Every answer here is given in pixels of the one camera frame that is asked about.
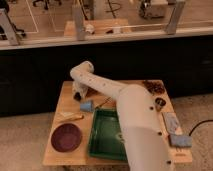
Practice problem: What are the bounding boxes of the black eraser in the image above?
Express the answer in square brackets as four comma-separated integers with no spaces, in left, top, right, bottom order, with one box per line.
[73,92,81,101]

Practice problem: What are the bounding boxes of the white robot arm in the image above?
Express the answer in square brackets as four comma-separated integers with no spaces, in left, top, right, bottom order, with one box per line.
[70,61,174,171]

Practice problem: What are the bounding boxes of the thin brush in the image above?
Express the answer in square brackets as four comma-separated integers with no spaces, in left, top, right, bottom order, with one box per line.
[95,97,111,109]

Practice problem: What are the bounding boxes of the yellow banana toy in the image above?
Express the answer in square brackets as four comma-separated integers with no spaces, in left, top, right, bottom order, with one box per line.
[60,114,84,122]

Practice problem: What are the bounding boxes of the green plastic tray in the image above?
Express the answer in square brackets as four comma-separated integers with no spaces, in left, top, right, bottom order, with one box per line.
[88,109,127,161]

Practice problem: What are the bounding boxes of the dark brown grape bunch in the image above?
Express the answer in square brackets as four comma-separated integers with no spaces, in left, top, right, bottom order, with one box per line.
[143,80,165,94]

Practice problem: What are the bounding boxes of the black small cup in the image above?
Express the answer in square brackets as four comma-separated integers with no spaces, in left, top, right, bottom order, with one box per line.
[155,97,166,111]

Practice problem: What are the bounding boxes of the grey blue cloth pad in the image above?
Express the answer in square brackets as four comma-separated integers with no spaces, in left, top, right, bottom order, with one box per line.
[162,112,180,134]

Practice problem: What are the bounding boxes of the blue sponge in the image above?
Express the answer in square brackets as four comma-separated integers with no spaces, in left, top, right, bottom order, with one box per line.
[169,134,192,148]

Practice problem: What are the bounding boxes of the black cable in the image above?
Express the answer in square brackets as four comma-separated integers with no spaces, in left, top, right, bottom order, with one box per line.
[188,119,213,137]

